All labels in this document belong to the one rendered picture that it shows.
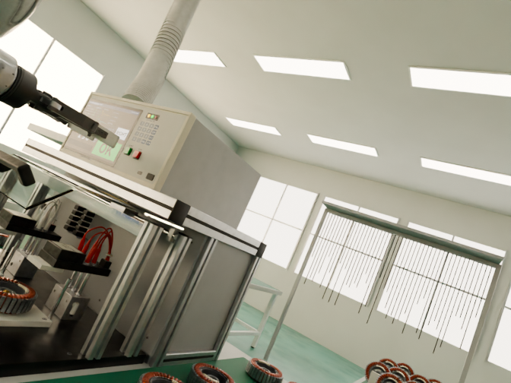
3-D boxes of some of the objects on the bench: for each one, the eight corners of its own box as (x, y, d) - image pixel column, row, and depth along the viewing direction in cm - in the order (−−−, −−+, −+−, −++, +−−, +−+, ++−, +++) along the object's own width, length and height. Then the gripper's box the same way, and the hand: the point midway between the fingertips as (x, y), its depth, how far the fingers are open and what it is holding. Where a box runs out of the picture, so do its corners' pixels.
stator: (-21, 314, 63) (-10, 295, 63) (-42, 288, 69) (-32, 270, 69) (39, 317, 72) (49, 299, 72) (16, 293, 78) (24, 278, 79)
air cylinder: (14, 276, 91) (24, 256, 92) (1, 265, 95) (12, 246, 96) (33, 278, 95) (42, 260, 96) (20, 267, 99) (30, 250, 100)
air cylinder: (60, 319, 78) (72, 295, 79) (44, 305, 82) (55, 282, 83) (80, 320, 82) (90, 298, 83) (63, 305, 86) (74, 285, 87)
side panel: (151, 368, 80) (211, 238, 85) (143, 361, 81) (202, 233, 86) (217, 360, 103) (261, 258, 108) (210, 355, 104) (253, 254, 109)
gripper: (-27, 91, 69) (74, 144, 88) (19, 106, 58) (124, 163, 77) (-7, 59, 70) (89, 118, 89) (42, 68, 59) (140, 133, 78)
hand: (96, 133), depth 81 cm, fingers open, 8 cm apart
